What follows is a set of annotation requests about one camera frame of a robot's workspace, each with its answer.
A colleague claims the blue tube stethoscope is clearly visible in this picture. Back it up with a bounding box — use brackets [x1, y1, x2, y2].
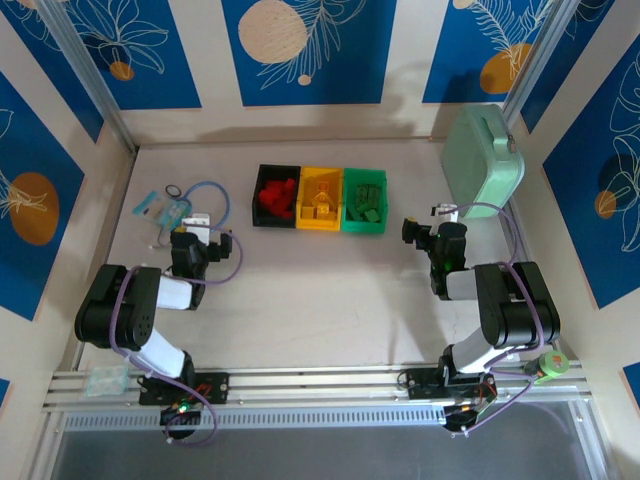
[148, 179, 231, 252]

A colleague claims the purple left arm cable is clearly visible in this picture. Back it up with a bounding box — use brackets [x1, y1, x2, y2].
[108, 225, 245, 449]

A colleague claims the mint green zip case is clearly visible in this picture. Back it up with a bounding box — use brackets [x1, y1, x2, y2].
[439, 103, 526, 220]

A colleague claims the black right arm base board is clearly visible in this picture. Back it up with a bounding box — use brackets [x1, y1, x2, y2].
[442, 399, 494, 440]

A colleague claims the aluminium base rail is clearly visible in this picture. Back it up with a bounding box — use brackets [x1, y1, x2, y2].
[42, 363, 586, 412]

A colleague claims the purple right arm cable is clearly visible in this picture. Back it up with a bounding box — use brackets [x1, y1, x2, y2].
[435, 202, 546, 439]

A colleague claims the yellow plastic bin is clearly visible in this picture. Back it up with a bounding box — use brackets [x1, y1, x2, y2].
[295, 166, 346, 232]

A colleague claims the thin aluminium side rail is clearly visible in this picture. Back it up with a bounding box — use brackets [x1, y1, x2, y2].
[73, 148, 139, 372]

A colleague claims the black plastic bin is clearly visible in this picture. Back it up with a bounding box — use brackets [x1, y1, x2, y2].
[251, 163, 303, 230]

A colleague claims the blue white plastic packet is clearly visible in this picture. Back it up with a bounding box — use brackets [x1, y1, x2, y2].
[132, 189, 194, 230]

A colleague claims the small black orange canister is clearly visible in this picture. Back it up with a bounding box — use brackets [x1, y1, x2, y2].
[523, 360, 549, 386]

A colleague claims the aluminium corner post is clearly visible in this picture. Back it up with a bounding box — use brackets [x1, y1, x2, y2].
[502, 0, 576, 117]
[37, 0, 139, 154]

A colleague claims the black left arm base board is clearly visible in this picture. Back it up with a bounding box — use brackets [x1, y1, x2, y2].
[159, 405, 204, 441]

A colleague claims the green tape roll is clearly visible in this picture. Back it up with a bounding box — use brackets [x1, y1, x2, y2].
[542, 348, 571, 376]

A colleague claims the green plastic bin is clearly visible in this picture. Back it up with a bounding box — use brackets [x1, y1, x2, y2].
[340, 167, 389, 235]

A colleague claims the slotted grey cable duct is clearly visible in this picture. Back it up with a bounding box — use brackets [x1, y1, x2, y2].
[64, 402, 576, 431]

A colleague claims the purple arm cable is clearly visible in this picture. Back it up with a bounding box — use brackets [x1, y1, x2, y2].
[435, 202, 546, 439]
[108, 225, 245, 449]

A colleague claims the clear bubble plastic bag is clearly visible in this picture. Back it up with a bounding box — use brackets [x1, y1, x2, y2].
[84, 364, 132, 399]

